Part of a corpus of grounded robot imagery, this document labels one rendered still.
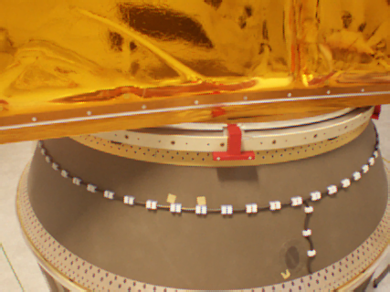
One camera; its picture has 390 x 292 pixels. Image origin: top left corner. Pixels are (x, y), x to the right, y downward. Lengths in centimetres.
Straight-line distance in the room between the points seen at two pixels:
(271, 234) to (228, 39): 63
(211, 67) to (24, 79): 48
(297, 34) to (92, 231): 95
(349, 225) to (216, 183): 57
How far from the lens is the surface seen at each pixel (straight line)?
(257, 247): 107
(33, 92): 86
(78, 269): 126
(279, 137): 98
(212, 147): 94
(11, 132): 97
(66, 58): 81
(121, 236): 111
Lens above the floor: 213
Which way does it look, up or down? 28 degrees down
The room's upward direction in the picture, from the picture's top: straight up
